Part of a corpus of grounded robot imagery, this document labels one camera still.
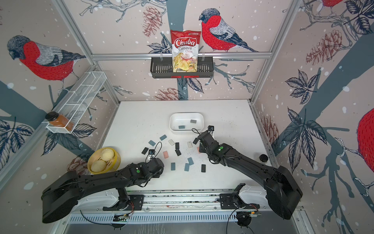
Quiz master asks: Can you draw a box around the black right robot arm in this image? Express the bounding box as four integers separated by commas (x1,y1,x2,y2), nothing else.
194,131,303,220

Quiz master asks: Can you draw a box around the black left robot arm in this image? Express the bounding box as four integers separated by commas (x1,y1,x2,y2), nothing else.
41,158,164,223

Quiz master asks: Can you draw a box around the dark grey eraser front right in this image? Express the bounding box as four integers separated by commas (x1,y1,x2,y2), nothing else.
201,164,206,173

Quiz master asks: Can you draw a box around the white storage box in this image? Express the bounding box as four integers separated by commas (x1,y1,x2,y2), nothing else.
169,112,205,133

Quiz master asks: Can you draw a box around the white eraser left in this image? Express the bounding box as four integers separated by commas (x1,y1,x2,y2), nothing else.
168,139,175,146

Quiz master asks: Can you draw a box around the upper steamed bun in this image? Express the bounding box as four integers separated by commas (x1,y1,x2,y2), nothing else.
100,148,115,161

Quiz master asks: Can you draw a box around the steamed bun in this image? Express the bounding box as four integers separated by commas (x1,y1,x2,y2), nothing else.
91,160,107,173
100,148,115,161

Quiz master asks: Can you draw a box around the lower steamed bun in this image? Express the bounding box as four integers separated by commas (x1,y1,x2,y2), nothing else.
91,160,107,173

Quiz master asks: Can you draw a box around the bottle with black cap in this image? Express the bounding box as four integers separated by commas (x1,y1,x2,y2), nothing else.
259,154,269,163

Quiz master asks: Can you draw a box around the left circuit board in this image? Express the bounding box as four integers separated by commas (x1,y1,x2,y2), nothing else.
113,214,131,222

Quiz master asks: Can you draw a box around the circuit board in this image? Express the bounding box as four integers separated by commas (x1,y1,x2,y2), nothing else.
113,214,131,222
236,211,262,219

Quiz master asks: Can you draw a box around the right circuit board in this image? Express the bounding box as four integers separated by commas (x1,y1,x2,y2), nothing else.
236,211,262,219

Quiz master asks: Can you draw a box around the Chuba cassava chips bag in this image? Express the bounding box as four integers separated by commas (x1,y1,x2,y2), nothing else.
170,30,201,72

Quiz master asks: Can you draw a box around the orange spice jar black lid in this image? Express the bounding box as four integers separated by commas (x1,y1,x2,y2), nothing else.
45,111,74,131

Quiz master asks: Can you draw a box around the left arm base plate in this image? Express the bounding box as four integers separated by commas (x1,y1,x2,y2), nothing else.
102,195,144,212

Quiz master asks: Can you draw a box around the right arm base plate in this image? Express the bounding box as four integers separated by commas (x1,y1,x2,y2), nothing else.
217,194,260,210

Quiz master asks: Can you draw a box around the left black power cable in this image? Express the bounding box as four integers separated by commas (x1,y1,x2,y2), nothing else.
79,209,116,226

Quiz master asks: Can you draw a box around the black wire wall basket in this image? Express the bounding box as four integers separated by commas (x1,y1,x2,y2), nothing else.
151,57,214,79

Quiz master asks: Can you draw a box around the clear acrylic wall shelf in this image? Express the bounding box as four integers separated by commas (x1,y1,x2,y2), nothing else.
46,71,107,134

